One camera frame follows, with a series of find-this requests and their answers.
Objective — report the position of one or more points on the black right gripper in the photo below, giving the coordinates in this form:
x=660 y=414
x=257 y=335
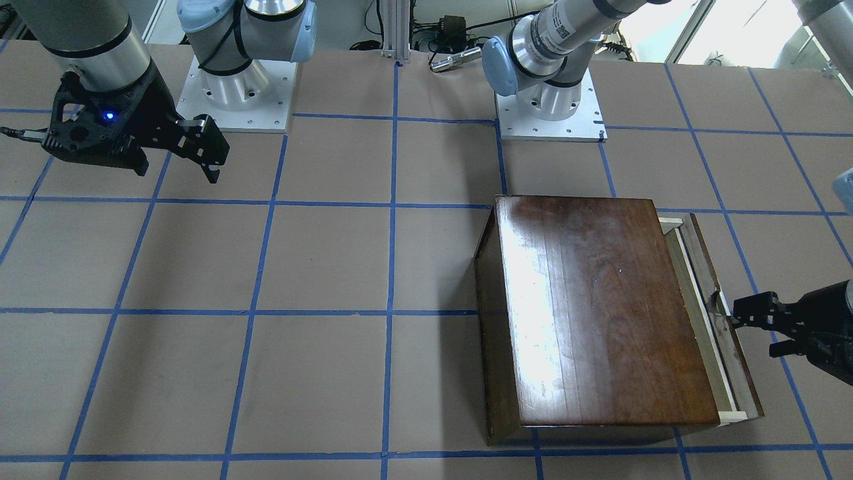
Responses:
x=152 y=106

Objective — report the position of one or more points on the silver cylindrical tool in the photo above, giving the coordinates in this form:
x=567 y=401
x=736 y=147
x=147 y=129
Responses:
x=455 y=60

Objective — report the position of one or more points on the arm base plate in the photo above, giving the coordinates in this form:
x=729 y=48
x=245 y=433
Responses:
x=550 y=113
x=257 y=100

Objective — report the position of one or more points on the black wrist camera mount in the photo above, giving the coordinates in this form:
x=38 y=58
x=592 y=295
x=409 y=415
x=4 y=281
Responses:
x=90 y=128

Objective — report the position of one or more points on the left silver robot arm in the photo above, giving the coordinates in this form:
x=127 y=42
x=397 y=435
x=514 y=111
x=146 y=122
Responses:
x=546 y=49

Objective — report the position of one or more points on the aluminium frame post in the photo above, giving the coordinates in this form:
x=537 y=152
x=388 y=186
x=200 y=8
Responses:
x=395 y=26

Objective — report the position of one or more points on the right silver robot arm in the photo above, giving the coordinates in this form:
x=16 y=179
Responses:
x=97 y=39

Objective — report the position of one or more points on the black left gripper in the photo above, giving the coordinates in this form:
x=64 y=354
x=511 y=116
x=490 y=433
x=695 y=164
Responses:
x=828 y=321

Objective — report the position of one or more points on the dark wooden drawer box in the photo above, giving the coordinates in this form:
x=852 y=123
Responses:
x=602 y=322

